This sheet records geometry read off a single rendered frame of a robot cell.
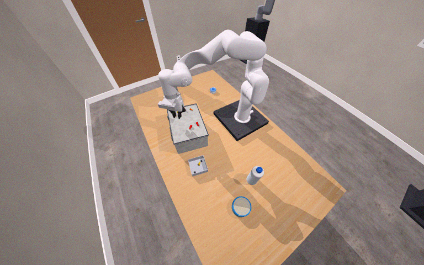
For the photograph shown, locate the white bottle with blue cap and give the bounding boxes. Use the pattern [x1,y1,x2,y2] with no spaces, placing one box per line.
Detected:
[246,166,264,185]

